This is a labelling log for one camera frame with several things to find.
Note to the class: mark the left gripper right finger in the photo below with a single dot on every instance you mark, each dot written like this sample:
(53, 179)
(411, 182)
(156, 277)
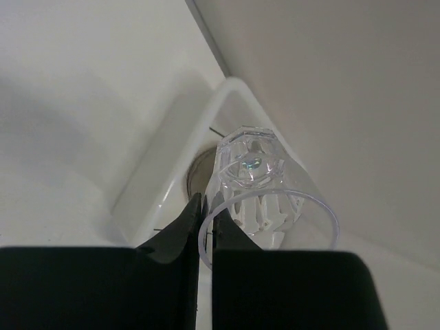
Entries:
(254, 288)

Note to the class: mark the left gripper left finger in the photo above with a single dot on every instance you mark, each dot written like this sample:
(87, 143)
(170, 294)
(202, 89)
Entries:
(152, 286)

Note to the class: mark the translucent white plastic bin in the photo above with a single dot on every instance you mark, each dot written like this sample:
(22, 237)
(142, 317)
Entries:
(195, 121)

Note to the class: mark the small clear glass cup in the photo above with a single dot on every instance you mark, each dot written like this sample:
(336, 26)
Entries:
(270, 197)

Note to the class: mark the clear glass dish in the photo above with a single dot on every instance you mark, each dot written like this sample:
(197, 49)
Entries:
(199, 172)

